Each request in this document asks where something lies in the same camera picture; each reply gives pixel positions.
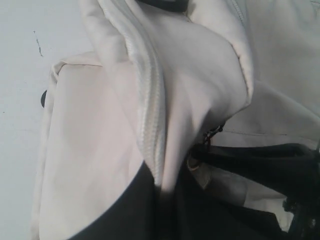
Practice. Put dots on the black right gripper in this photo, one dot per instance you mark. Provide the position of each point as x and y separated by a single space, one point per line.
303 164

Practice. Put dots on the beige duffel bag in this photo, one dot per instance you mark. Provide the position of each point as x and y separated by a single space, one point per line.
164 76

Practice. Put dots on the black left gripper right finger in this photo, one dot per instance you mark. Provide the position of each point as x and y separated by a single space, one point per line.
199 216

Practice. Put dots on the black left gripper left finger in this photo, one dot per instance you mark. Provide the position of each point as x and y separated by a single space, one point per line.
136 215

